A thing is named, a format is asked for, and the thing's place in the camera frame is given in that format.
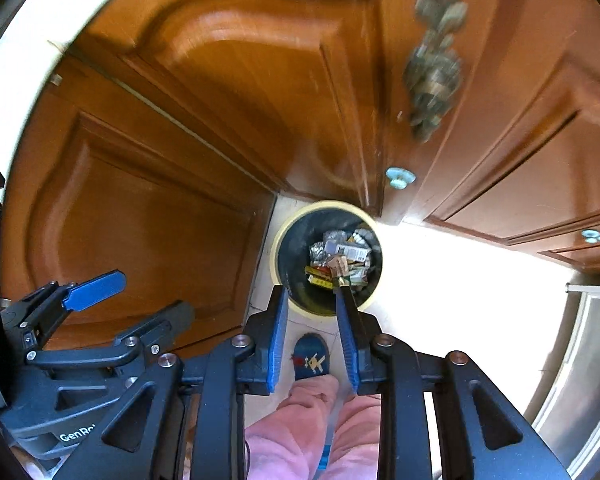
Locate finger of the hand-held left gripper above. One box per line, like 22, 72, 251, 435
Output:
0, 269, 127, 358
24, 300, 197, 376

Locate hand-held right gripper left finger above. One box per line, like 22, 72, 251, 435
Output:
55, 285, 290, 480

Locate brown wooden cabinet door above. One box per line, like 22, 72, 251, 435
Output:
65, 0, 396, 221
400, 0, 600, 248
505, 230, 600, 273
0, 52, 278, 356

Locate silver framed glass cabinet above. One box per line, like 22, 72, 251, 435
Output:
525, 282, 600, 480

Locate person's pink pants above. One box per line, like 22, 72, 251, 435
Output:
244, 374, 383, 480

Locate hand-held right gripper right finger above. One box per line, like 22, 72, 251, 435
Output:
334, 284, 573, 480

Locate dark blue patterned slipper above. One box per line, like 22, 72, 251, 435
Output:
291, 332, 331, 396

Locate heap of mixed wrappers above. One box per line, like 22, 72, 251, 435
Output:
304, 227, 373, 291

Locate black trash bin beige rim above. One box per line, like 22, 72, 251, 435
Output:
270, 200, 383, 317

